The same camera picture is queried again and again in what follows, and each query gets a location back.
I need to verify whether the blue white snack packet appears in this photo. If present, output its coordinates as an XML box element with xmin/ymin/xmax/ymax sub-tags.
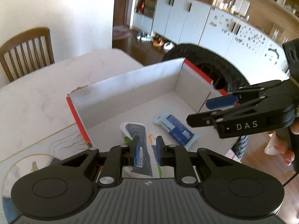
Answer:
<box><xmin>154</xmin><ymin>113</ymin><xmax>199</xmax><ymax>150</ymax></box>

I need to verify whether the white grey snack packet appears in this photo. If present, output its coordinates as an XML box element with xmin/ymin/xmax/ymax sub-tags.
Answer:
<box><xmin>120</xmin><ymin>122</ymin><xmax>163</xmax><ymax>178</ymax></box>

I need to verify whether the person's right hand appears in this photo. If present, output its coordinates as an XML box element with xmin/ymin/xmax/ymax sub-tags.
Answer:
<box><xmin>264</xmin><ymin>130</ymin><xmax>295</xmax><ymax>166</ymax></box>

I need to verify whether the black round chair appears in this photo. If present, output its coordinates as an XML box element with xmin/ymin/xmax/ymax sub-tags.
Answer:
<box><xmin>161</xmin><ymin>43</ymin><xmax>250</xmax><ymax>161</ymax></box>

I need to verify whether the red cardboard shoe box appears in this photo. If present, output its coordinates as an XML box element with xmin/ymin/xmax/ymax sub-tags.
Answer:
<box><xmin>66</xmin><ymin>57</ymin><xmax>241</xmax><ymax>159</ymax></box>

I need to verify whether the brown wooden chair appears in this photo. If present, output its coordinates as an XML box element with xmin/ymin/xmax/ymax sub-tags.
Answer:
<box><xmin>1</xmin><ymin>27</ymin><xmax>55</xmax><ymax>82</ymax></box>

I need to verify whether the large white wood wall cabinet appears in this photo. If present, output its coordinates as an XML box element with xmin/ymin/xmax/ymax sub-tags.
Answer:
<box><xmin>132</xmin><ymin>0</ymin><xmax>298</xmax><ymax>83</ymax></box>

